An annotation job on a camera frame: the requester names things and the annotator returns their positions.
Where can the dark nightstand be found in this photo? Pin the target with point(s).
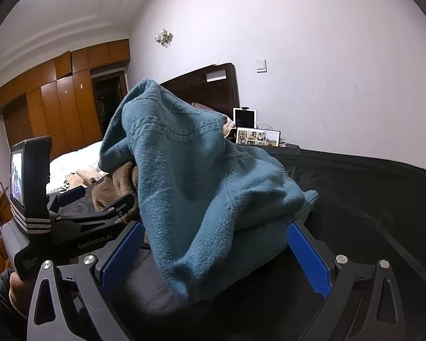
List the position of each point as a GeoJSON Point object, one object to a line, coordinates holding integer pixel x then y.
{"type": "Point", "coordinates": [287, 148]}

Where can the bed with white bedding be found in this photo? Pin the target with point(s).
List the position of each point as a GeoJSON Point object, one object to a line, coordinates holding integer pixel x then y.
{"type": "Point", "coordinates": [74, 156]}

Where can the dark wooden headboard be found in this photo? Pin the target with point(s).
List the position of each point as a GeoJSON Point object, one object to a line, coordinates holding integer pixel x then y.
{"type": "Point", "coordinates": [198, 88]}

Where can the brown fleece garment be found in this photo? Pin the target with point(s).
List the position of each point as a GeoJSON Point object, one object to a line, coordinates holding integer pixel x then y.
{"type": "Point", "coordinates": [117, 184]}

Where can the teal knit sweater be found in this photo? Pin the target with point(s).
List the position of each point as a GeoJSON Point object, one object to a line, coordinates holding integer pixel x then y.
{"type": "Point", "coordinates": [198, 184]}

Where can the wooden wardrobe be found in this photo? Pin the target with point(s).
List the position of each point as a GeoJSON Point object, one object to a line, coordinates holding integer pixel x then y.
{"type": "Point", "coordinates": [49, 106]}

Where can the beige folded cloth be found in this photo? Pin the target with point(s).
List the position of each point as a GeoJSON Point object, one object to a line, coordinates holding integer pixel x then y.
{"type": "Point", "coordinates": [87, 176]}

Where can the pink pillow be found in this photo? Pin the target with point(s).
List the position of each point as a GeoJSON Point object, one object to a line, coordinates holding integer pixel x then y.
{"type": "Point", "coordinates": [230, 128]}

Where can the wall flower ornament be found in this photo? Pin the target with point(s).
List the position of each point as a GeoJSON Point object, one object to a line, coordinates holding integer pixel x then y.
{"type": "Point", "coordinates": [164, 37]}

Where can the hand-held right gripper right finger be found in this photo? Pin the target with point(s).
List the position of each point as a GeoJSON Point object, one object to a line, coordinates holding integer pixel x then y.
{"type": "Point", "coordinates": [309, 259]}

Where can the photo frame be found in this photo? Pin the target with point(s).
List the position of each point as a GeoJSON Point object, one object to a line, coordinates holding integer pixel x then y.
{"type": "Point", "coordinates": [257, 137]}

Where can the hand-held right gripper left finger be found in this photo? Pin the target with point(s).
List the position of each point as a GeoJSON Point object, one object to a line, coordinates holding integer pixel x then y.
{"type": "Point", "coordinates": [122, 259]}

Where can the person's left hand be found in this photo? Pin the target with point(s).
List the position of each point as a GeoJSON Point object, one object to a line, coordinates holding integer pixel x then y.
{"type": "Point", "coordinates": [19, 291]}

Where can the white wall switch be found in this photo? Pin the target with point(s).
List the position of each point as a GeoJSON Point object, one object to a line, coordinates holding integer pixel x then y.
{"type": "Point", "coordinates": [261, 66]}

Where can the white tablet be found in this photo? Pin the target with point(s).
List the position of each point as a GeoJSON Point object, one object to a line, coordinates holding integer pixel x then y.
{"type": "Point", "coordinates": [245, 118]}

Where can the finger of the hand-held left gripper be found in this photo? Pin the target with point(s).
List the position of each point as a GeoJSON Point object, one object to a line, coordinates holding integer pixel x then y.
{"type": "Point", "coordinates": [74, 202]}
{"type": "Point", "coordinates": [103, 216]}

